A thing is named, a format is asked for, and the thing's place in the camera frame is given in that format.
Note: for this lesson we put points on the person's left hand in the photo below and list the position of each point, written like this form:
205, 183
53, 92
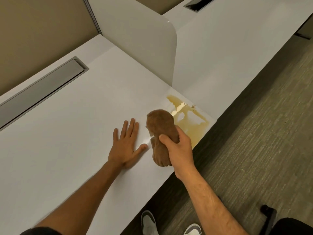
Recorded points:
123, 150

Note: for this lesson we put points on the person's right hand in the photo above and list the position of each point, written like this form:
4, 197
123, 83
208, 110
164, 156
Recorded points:
182, 156

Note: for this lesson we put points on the person's left middle finger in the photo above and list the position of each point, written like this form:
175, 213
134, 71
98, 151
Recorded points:
131, 127

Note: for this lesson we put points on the person's left thumb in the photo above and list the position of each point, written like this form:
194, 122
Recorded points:
141, 148

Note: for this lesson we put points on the person's left little finger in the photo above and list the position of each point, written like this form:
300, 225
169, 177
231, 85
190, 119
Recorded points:
116, 135

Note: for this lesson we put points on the person's right thumb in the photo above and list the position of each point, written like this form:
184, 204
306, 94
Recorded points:
166, 142

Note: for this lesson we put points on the brown cleaning cloth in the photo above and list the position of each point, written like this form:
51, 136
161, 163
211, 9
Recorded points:
161, 124

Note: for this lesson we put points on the person's left forearm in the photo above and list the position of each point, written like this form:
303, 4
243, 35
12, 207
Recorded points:
83, 200

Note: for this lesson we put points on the person's right forearm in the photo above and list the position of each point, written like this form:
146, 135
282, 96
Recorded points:
210, 205

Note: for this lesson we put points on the yellow liquid spill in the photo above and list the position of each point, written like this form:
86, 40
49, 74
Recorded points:
195, 129

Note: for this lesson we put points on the person's left white shoe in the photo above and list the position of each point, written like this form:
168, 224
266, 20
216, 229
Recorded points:
149, 223

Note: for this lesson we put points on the person's white shoe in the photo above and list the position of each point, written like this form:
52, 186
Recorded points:
149, 223
192, 230

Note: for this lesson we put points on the person's right white shoe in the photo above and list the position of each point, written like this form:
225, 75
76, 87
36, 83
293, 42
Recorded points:
192, 230

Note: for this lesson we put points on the white desk divider panel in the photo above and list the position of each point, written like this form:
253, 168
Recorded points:
137, 34

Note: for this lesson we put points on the person's black sleeve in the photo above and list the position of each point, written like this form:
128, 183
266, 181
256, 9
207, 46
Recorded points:
40, 231

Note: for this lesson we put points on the black chair base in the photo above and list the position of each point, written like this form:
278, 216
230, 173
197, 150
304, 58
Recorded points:
268, 216

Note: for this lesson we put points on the dark desk leg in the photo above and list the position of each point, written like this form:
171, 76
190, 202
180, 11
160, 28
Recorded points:
304, 31

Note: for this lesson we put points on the grey partition frame strip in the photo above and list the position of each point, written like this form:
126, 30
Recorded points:
91, 14

